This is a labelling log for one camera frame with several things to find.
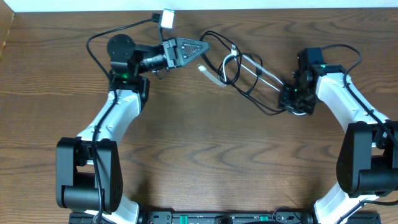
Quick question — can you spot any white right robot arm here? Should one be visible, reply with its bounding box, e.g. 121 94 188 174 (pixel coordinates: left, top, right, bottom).
279 47 397 223

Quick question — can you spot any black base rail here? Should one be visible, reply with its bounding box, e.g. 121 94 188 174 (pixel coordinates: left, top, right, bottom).
68 210 382 224

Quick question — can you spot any white cable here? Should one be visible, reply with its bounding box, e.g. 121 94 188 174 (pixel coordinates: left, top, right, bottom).
197 44 308 116

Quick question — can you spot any black usb cable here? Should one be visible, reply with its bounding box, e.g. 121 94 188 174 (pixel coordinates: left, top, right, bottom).
198 30 295 116

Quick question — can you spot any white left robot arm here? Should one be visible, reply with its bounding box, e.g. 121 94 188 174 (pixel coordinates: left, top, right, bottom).
56 34 210 223

